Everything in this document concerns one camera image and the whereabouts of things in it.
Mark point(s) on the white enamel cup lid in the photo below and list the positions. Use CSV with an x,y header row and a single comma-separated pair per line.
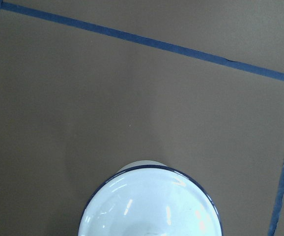
x,y
150,200

